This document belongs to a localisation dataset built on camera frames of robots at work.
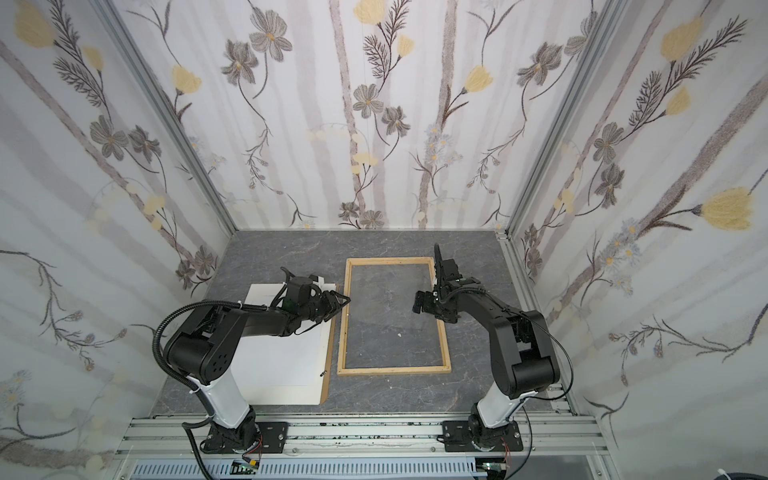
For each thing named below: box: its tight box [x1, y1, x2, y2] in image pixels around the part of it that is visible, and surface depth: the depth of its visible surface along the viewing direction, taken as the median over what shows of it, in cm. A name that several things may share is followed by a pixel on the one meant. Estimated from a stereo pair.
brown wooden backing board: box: [320, 307, 339, 406], surface depth 88 cm
